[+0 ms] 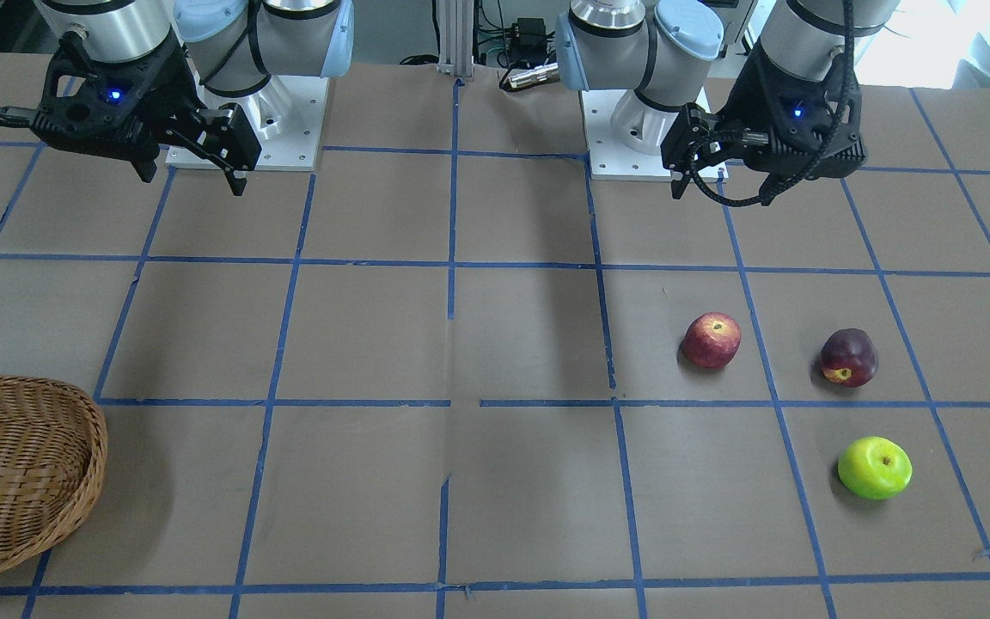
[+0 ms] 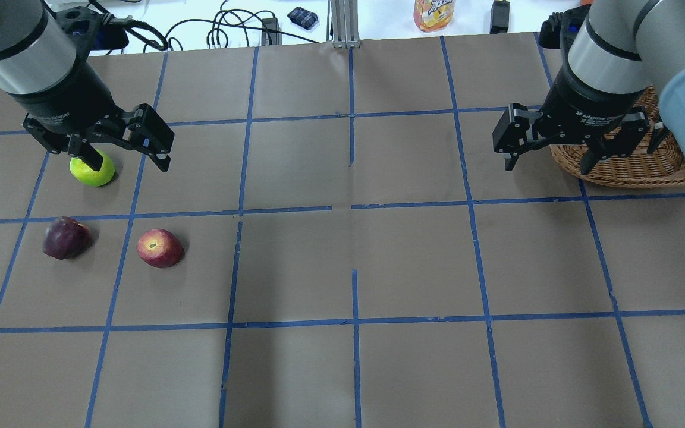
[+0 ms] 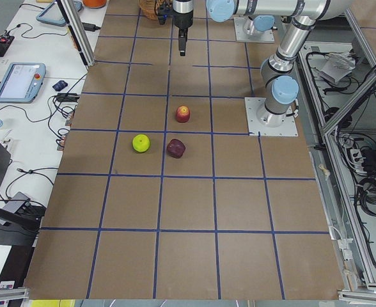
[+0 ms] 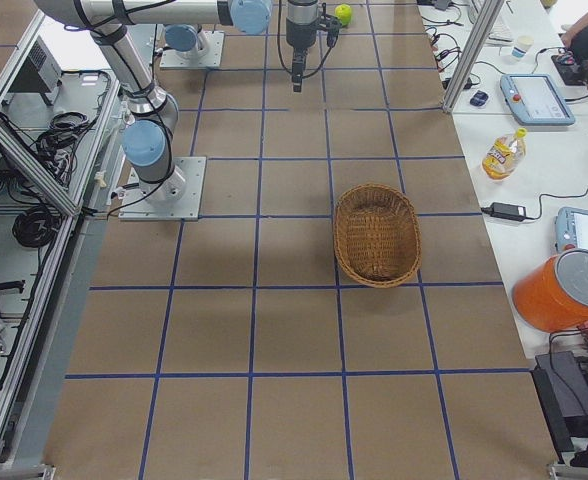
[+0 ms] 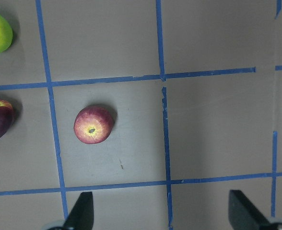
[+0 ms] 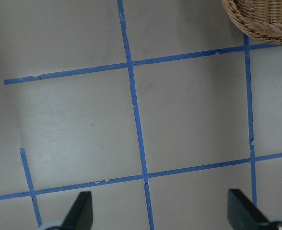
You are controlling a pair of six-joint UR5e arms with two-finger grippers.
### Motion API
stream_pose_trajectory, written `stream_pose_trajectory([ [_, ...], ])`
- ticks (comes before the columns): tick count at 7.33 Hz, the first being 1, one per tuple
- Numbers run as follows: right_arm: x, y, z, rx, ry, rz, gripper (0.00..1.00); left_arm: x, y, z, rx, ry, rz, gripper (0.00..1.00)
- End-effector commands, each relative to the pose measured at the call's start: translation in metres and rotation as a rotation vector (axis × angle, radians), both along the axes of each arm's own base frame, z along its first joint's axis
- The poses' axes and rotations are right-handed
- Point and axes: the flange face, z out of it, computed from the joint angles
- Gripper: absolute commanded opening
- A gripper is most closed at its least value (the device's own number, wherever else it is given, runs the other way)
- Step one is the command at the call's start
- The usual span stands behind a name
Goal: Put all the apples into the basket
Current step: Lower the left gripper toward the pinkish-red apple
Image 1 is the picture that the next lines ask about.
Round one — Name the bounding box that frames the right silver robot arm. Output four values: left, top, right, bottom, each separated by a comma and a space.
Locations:
0, 1, 355, 196

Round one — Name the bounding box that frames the woven wicker basket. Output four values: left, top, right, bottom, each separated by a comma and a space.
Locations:
0, 375, 107, 573

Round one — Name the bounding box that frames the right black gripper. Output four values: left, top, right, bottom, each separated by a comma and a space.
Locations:
0, 32, 262, 197

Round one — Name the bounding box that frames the dark red apple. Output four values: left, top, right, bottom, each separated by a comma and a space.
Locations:
820, 328, 879, 388

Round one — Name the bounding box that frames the black power adapter box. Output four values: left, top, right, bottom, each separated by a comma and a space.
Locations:
508, 17, 547, 56

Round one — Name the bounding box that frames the silver metal cylinder connector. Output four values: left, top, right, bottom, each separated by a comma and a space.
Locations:
498, 62, 560, 93

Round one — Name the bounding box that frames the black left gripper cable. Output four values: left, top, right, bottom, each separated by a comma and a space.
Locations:
688, 0, 857, 208

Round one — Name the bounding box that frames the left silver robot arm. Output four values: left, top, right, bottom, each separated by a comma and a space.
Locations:
555, 1, 897, 208

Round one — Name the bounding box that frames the red yellow apple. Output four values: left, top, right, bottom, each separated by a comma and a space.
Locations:
680, 312, 742, 370

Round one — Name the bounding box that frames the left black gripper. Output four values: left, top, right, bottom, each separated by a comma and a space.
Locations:
661, 46, 867, 200

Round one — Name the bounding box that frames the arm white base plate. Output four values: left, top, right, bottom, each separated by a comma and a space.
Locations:
580, 89, 728, 183
198, 76, 333, 172

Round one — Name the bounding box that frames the aluminium frame post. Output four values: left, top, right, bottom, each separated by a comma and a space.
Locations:
435, 0, 476, 83

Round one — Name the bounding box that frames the green apple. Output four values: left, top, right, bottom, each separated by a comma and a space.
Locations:
836, 436, 913, 500

